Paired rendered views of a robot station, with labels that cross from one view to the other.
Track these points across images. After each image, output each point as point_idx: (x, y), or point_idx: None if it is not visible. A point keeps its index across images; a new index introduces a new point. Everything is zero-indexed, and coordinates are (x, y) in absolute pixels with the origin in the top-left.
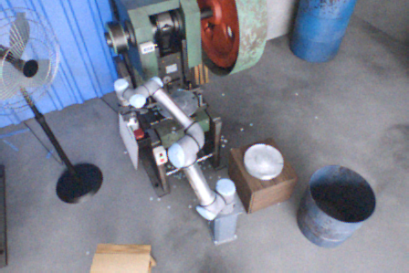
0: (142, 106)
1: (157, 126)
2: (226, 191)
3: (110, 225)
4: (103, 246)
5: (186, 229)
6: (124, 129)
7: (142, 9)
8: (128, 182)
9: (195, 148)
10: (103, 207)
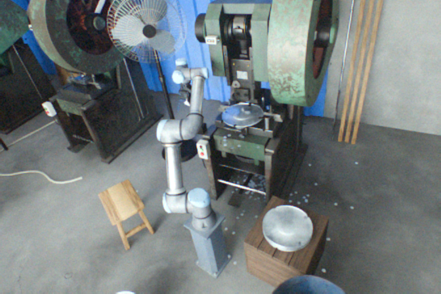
0: None
1: (220, 126)
2: (192, 198)
3: (163, 186)
4: (128, 182)
5: None
6: None
7: (220, 5)
8: (202, 170)
9: (176, 132)
10: None
